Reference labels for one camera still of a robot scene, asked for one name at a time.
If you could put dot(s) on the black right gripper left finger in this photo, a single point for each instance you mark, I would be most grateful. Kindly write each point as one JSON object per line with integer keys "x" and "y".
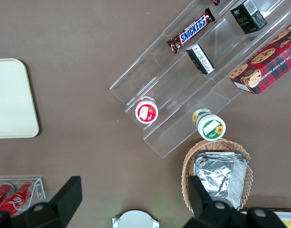
{"x": 62, "y": 202}

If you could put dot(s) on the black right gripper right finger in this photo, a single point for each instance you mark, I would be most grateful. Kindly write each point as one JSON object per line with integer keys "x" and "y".
{"x": 204, "y": 204}

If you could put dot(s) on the light wicker basket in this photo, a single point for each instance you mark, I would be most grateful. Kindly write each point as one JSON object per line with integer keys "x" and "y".
{"x": 186, "y": 166}

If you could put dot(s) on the cream rectangular serving tray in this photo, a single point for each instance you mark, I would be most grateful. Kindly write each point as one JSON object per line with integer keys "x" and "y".
{"x": 12, "y": 99}

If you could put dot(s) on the clear acrylic bottle rack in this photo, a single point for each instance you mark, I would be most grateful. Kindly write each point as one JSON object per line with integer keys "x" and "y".
{"x": 40, "y": 190}

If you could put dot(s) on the silver aluminium foil container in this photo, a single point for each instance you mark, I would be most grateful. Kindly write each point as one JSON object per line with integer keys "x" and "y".
{"x": 218, "y": 175}

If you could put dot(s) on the red cola bottle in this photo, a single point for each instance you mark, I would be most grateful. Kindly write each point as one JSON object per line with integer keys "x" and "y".
{"x": 15, "y": 199}
{"x": 0, "y": 193}

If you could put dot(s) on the green lid sunflower cup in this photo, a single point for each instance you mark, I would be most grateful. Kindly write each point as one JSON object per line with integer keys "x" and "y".
{"x": 210, "y": 127}

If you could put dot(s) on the red lid yogurt cup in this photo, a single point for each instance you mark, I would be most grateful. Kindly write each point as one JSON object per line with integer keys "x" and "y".
{"x": 146, "y": 112}

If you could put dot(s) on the clear acrylic stepped shelf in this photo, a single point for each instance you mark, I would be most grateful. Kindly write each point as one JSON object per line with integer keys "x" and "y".
{"x": 159, "y": 71}

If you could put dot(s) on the small black carton box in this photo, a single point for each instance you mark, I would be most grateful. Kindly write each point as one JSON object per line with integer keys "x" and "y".
{"x": 202, "y": 59}
{"x": 247, "y": 19}

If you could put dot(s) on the red tartan cookie box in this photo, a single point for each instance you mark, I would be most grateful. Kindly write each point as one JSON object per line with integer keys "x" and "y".
{"x": 268, "y": 66}

